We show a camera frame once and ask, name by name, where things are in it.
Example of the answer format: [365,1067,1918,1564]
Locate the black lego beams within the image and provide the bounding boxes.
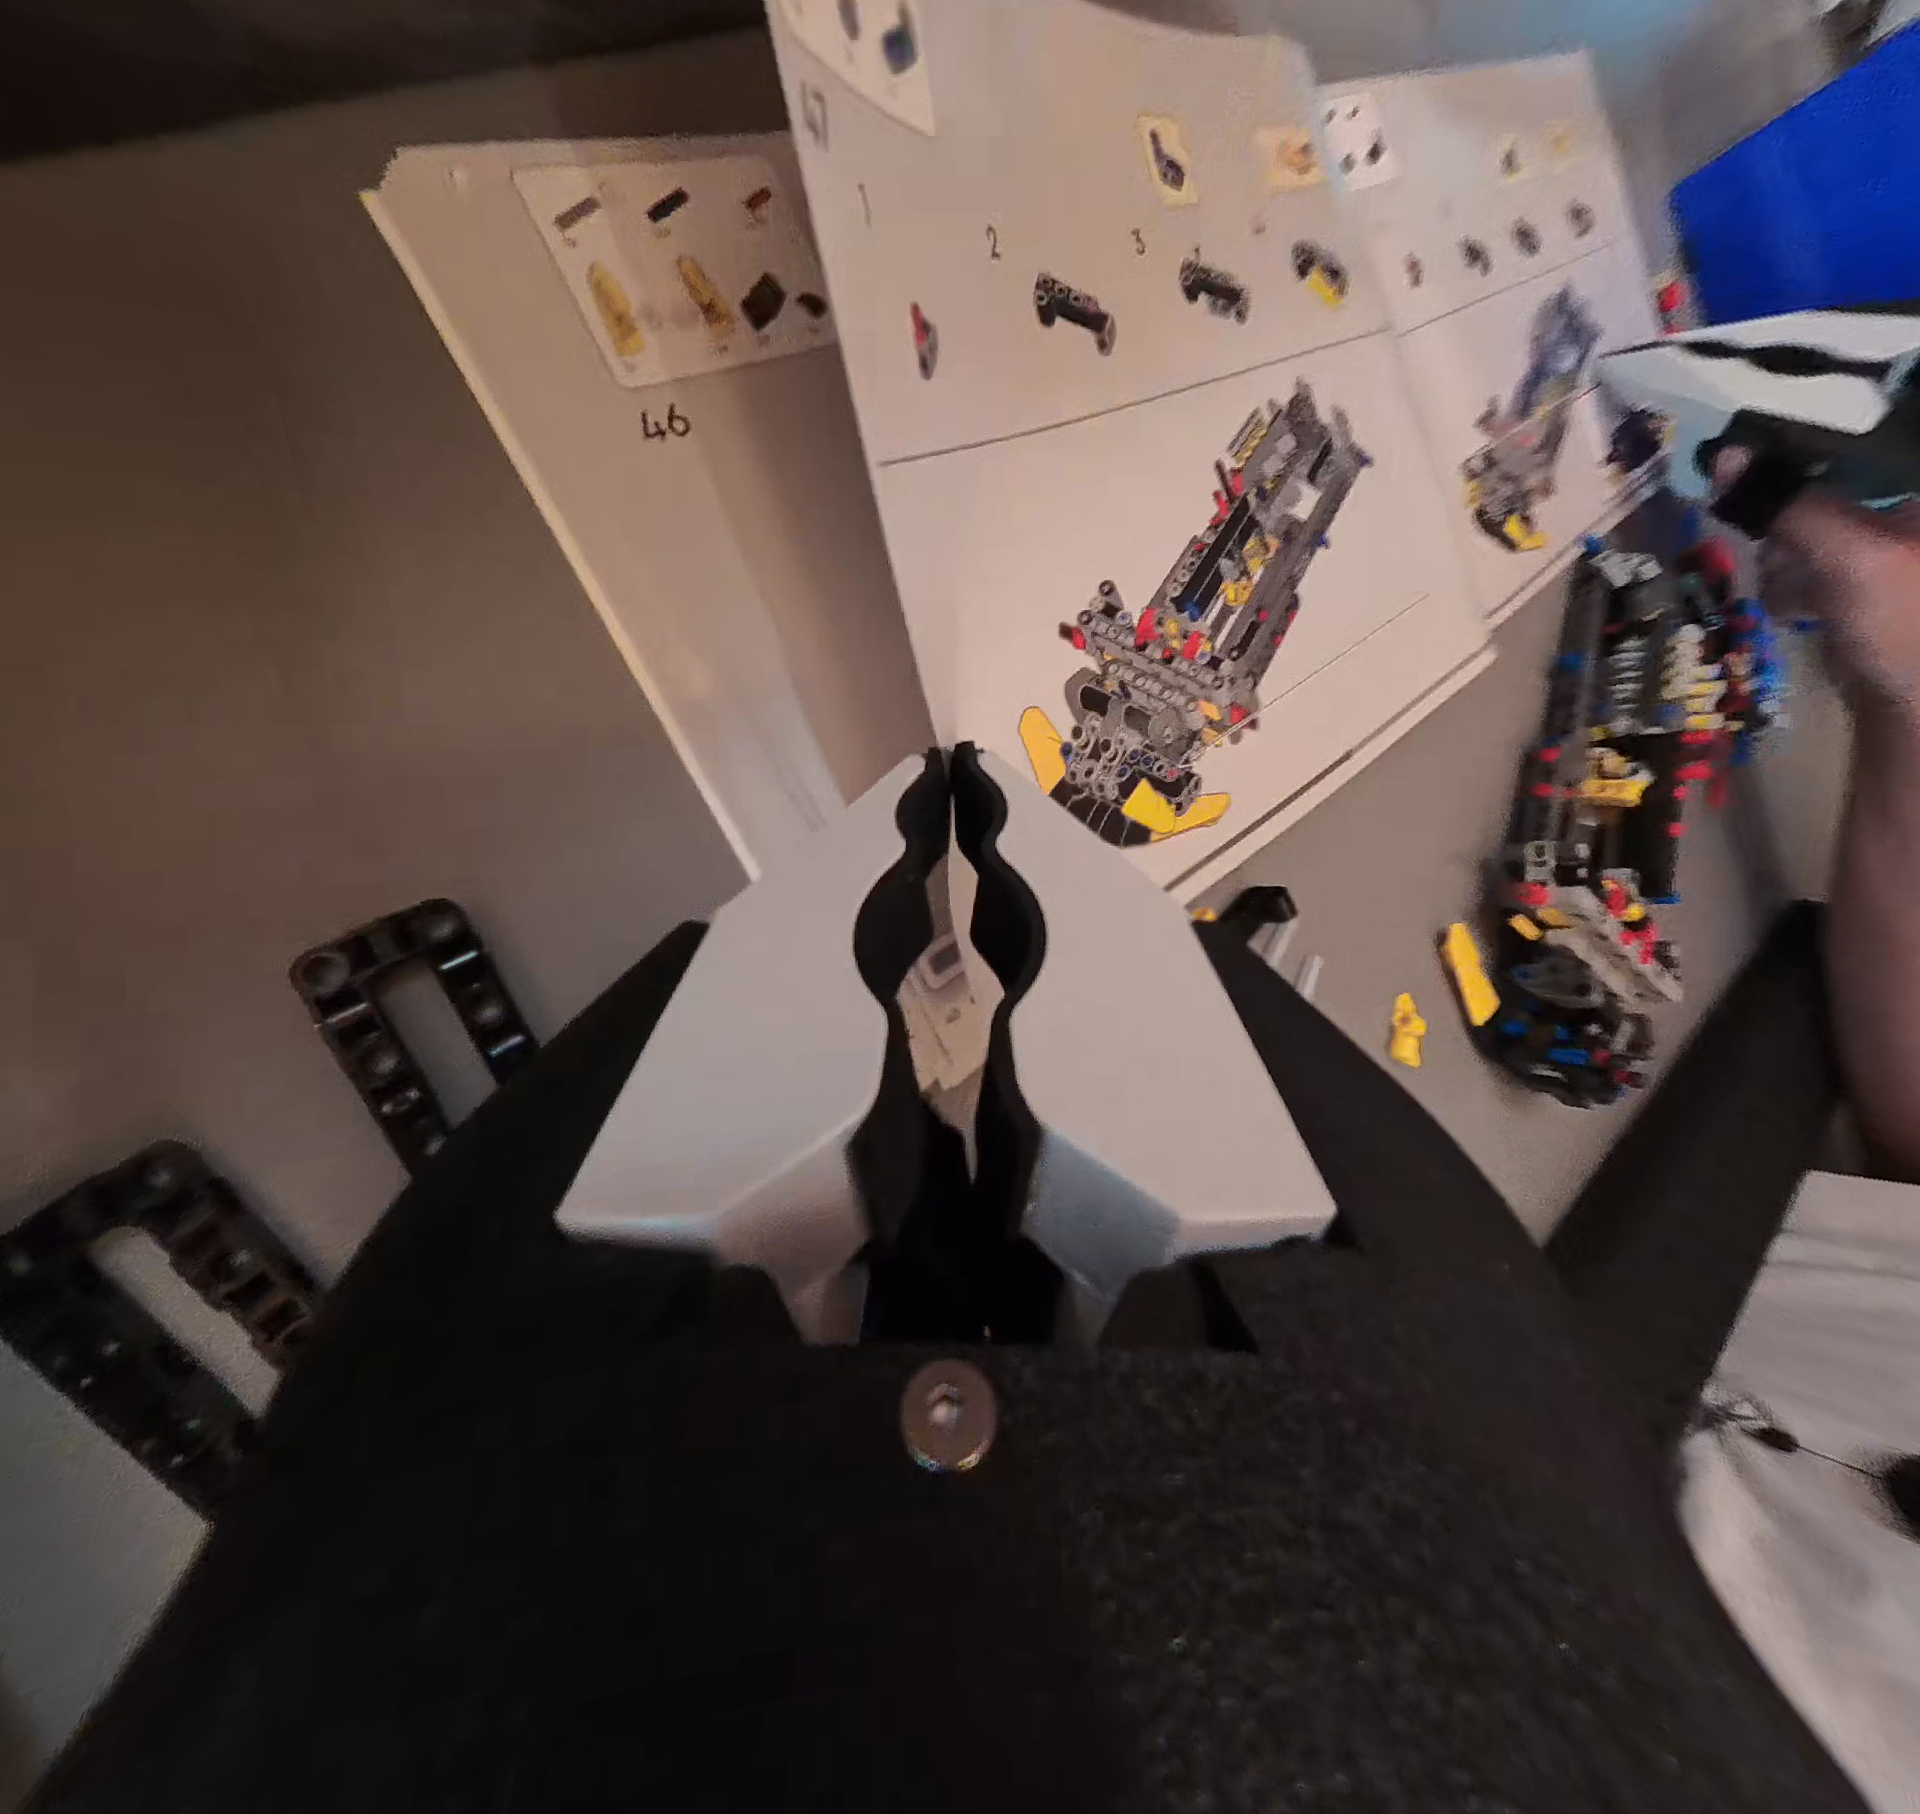
[0,898,540,1520]

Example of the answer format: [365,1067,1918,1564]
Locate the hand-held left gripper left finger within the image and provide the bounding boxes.
[557,743,957,1306]

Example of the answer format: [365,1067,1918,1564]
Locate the blue plastic bin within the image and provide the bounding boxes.
[1667,20,1920,334]

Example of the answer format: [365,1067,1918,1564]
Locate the person's right hand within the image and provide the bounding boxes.
[1755,502,1920,712]

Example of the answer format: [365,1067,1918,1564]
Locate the grey black lego chassis assembly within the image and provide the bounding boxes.
[1478,540,1743,1113]

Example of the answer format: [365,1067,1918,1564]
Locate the white instruction booklet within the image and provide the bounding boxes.
[359,0,1681,905]

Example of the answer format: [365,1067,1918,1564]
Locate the person's right forearm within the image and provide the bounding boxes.
[1832,705,1920,1179]

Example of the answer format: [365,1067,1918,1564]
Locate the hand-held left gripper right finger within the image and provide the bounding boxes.
[952,739,1339,1297]

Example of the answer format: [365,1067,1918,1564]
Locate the black badge reel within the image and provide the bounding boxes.
[1687,1400,1920,1533]

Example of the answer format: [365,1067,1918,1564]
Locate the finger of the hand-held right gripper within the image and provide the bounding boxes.
[1665,312,1920,373]
[1596,345,1895,439]

